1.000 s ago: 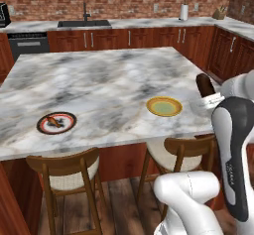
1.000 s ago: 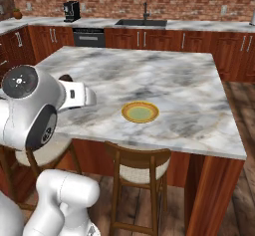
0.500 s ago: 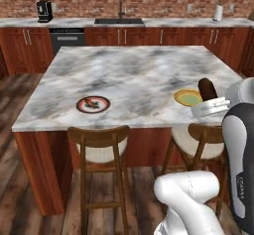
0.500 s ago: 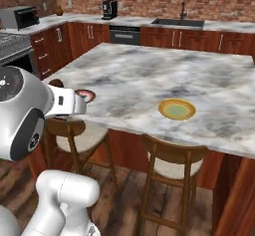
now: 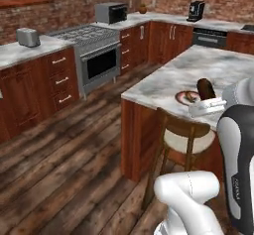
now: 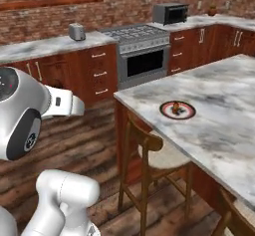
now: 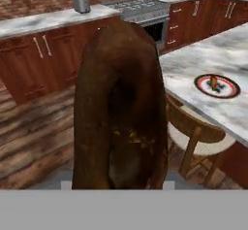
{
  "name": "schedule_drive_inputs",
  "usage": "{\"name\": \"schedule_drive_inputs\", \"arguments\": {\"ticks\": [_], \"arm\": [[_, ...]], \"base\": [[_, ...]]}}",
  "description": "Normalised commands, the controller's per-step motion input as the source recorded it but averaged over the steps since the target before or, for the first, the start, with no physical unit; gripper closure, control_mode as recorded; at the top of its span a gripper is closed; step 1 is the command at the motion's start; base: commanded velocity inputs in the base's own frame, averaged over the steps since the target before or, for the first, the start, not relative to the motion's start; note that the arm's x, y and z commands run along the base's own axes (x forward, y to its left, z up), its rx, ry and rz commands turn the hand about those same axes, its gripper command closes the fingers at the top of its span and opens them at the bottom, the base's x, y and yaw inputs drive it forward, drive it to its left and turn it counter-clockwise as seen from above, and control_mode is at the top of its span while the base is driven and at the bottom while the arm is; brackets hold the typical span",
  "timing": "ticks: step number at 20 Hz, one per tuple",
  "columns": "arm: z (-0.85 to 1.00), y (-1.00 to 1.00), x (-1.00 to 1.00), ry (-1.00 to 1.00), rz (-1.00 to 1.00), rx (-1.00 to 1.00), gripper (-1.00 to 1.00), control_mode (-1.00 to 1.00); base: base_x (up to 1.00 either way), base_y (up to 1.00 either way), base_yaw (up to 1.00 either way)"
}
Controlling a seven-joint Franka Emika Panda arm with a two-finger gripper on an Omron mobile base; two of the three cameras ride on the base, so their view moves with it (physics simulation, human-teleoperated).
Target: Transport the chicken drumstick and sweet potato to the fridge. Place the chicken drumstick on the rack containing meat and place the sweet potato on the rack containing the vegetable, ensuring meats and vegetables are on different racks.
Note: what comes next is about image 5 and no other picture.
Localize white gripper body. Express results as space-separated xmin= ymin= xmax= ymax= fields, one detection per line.
xmin=188 ymin=96 xmax=228 ymax=119

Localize dark brown sweet potato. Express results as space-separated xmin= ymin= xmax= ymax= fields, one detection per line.
xmin=195 ymin=77 xmax=217 ymax=101

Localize brown chicken drumstick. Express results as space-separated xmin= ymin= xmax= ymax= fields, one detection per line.
xmin=185 ymin=91 xmax=199 ymax=103

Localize round pink plate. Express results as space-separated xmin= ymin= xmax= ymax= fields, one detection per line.
xmin=175 ymin=90 xmax=201 ymax=106

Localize wooden stool with white cushion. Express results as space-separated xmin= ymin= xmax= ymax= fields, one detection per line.
xmin=142 ymin=106 xmax=218 ymax=211

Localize stainless steel dishwasher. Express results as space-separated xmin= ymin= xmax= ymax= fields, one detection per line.
xmin=191 ymin=27 xmax=229 ymax=51

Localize wooden base cupboard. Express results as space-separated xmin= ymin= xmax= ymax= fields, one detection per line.
xmin=225 ymin=31 xmax=254 ymax=56

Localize wooden kitchen island cabinet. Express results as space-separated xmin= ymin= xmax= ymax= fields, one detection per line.
xmin=120 ymin=98 xmax=226 ymax=183

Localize wooden corner base cupboards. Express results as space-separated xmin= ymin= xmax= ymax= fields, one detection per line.
xmin=119 ymin=20 xmax=194 ymax=76

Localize dark sink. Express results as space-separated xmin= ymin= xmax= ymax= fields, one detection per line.
xmin=240 ymin=24 xmax=254 ymax=33

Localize black coffee machine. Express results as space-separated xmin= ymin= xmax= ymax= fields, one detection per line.
xmin=186 ymin=0 xmax=206 ymax=23

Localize small brown pot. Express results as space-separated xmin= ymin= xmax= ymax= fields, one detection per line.
xmin=137 ymin=3 xmax=149 ymax=15

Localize stainless steel stove with oven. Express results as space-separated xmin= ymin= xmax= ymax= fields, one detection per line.
xmin=47 ymin=24 xmax=123 ymax=100

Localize grey toaster oven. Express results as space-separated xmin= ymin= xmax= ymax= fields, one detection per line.
xmin=94 ymin=2 xmax=129 ymax=26

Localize wooden base cupboards with drawers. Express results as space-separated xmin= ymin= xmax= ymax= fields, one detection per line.
xmin=0 ymin=46 xmax=80 ymax=144

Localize silver toaster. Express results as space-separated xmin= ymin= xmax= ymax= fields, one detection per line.
xmin=15 ymin=27 xmax=42 ymax=49

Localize wooden wall shelf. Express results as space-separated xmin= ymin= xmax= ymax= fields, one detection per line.
xmin=0 ymin=0 xmax=54 ymax=10

